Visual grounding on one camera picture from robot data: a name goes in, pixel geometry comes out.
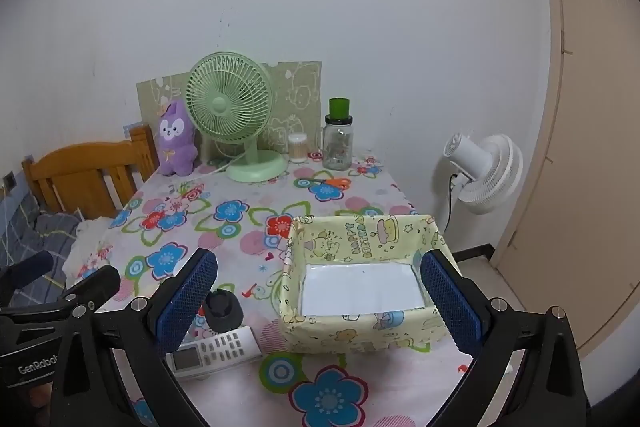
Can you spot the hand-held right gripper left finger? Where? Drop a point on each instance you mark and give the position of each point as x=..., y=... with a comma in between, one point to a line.
x=185, y=302

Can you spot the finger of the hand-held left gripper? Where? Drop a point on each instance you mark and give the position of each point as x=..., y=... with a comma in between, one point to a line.
x=30, y=267
x=100, y=282

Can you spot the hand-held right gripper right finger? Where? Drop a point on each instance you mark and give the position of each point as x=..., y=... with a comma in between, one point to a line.
x=450, y=302

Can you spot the black round object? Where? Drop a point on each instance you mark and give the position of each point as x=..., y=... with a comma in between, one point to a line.
x=222, y=307

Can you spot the white remote control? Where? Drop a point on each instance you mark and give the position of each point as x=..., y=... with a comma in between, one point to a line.
x=225, y=347

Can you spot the yellow cartoon printed box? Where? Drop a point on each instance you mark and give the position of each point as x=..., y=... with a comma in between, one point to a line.
x=350, y=242

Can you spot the grey plaid blanket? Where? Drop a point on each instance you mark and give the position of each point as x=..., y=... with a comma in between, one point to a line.
x=35, y=227

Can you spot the white cloth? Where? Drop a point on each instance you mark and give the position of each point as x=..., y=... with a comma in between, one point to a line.
x=90, y=237

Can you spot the floral tablecloth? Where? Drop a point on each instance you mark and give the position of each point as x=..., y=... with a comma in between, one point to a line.
x=225, y=232

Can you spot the white standing fan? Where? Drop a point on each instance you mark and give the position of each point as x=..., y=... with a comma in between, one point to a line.
x=490, y=172

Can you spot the purple plush toy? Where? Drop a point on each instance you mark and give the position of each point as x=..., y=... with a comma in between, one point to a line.
x=175, y=147

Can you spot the clear cotton swab jar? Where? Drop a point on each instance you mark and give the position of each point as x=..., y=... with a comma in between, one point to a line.
x=298, y=149

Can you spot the glass jar with green lid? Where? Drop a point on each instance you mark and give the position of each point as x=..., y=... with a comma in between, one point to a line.
x=338, y=147

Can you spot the green desk fan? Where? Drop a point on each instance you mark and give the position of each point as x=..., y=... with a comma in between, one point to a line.
x=220, y=104

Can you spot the beige door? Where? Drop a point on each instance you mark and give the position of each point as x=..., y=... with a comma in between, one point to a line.
x=590, y=157

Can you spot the green cartoon printed board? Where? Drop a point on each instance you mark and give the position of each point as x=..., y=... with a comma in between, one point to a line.
x=300, y=97

